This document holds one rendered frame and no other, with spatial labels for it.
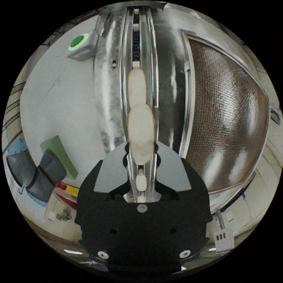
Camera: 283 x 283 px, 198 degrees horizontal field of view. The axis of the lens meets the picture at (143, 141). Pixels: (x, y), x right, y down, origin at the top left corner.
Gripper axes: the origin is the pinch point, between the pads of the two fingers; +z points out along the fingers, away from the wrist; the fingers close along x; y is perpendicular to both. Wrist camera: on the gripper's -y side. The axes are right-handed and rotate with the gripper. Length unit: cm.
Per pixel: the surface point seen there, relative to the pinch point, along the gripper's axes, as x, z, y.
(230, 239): 78, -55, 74
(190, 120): 9.4, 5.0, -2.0
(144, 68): 0.8, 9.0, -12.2
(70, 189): -42, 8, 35
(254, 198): 372, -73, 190
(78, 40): -12.9, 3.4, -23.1
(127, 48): -2.7, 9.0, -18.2
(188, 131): 8.8, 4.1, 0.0
